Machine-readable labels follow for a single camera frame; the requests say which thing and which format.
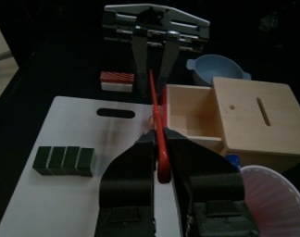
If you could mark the white cutting board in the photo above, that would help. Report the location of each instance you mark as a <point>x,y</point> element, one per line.
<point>70,200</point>

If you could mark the dark green sushi roll piece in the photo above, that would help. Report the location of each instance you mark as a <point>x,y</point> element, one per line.
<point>86,161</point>
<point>71,160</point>
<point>42,159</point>
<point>57,159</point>

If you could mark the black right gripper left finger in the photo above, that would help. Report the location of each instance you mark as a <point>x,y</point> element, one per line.
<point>125,185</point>

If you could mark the blue plastic utensil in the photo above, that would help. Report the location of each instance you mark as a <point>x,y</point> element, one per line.
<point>233,160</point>

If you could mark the red toy knife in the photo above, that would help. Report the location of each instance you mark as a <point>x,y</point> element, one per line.
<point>164,169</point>

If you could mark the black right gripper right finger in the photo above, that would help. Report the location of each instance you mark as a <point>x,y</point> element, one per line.
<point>210,191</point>

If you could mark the red plastic cup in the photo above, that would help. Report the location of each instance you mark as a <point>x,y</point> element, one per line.
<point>276,203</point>

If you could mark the wooden box with slot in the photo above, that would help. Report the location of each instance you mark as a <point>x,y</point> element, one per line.
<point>260,123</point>

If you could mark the blue toy pot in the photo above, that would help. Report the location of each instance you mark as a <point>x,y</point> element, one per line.
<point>216,68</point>

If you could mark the red white nigiri sushi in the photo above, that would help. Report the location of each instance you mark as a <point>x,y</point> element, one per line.
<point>117,81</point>

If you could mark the wooden drawer with red front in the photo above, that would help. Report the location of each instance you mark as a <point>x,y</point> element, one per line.
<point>193,114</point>

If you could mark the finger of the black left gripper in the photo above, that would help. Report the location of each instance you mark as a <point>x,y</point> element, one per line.
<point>141,58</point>
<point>169,52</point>

